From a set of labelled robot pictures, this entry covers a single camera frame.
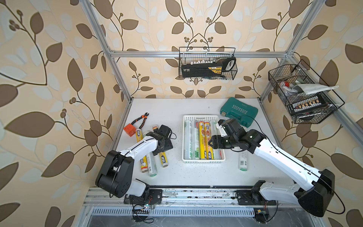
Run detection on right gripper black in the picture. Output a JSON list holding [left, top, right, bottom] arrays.
[[207, 134, 238, 148]]

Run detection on white text wrap roll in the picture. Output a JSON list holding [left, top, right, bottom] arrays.
[[239, 151, 248, 171]]

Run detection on yellow red-end wrap roll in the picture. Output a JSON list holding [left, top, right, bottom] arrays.
[[136, 129, 148, 173]]

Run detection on green grape wrap roll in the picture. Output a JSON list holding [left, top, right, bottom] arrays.
[[192, 119, 200, 159]]

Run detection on white plastic perforated basket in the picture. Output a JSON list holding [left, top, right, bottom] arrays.
[[182, 115, 226, 163]]

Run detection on white green wrap roll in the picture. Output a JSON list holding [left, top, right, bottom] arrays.
[[210, 120, 222, 160]]

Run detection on yellow wrap roll group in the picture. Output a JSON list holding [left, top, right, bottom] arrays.
[[198, 121, 207, 159], [205, 122, 214, 160]]

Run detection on green red-cap wrap roll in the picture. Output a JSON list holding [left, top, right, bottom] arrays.
[[184, 120, 192, 160]]

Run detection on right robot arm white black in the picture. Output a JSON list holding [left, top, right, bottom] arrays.
[[208, 130, 335, 217]]

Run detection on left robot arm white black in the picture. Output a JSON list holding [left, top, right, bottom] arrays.
[[95, 129, 173, 198]]

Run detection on socket set in right basket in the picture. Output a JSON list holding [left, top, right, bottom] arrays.
[[288, 95, 328, 114]]

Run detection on white paper in right basket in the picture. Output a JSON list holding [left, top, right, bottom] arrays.
[[292, 84, 339, 95]]

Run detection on black yellow tool in basket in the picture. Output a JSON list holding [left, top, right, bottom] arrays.
[[179, 57, 237, 79]]

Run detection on red black pliers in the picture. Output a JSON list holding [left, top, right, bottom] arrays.
[[131, 113, 149, 129]]

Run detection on green plastic tool case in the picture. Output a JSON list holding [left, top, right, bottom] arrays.
[[220, 97, 258, 128]]

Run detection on orange red cube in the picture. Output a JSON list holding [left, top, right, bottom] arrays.
[[123, 124, 136, 137]]

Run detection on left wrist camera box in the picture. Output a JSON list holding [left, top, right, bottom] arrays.
[[157, 125, 172, 138]]

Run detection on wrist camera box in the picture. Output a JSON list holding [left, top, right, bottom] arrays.
[[217, 119, 246, 139], [157, 125, 172, 138]]

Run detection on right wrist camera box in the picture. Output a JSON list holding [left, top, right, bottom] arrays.
[[217, 119, 246, 139]]

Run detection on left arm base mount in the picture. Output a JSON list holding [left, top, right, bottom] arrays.
[[124, 189, 163, 205]]

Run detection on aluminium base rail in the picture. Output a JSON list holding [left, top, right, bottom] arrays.
[[83, 186, 301, 209]]

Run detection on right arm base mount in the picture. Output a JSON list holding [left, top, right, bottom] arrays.
[[235, 190, 277, 206]]

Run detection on right wall wire basket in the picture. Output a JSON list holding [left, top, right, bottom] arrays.
[[268, 60, 345, 124]]

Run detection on wall wire basket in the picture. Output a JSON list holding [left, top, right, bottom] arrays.
[[178, 46, 238, 80], [268, 60, 345, 124]]

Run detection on back wall wire basket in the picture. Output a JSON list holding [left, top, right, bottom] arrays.
[[178, 46, 238, 80]]

